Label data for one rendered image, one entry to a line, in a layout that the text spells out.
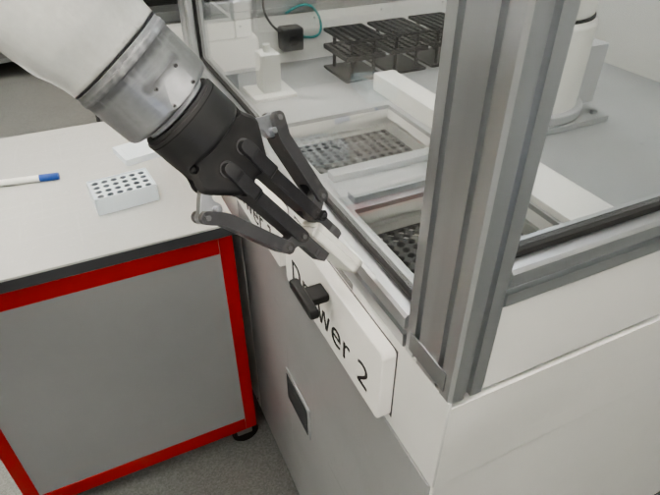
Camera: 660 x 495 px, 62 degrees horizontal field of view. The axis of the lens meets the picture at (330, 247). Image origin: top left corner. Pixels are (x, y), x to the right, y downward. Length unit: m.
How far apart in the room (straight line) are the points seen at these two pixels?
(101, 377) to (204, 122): 0.92
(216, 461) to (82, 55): 1.34
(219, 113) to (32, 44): 0.13
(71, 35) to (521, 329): 0.43
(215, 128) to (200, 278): 0.74
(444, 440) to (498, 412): 0.07
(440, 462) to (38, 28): 0.52
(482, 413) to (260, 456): 1.10
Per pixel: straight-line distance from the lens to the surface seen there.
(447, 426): 0.57
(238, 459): 1.63
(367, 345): 0.62
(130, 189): 1.20
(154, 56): 0.44
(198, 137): 0.45
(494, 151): 0.38
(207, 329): 1.27
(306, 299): 0.68
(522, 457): 0.75
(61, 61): 0.43
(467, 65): 0.39
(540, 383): 0.63
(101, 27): 0.43
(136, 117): 0.44
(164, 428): 1.47
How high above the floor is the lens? 1.37
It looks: 37 degrees down
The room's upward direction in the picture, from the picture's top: straight up
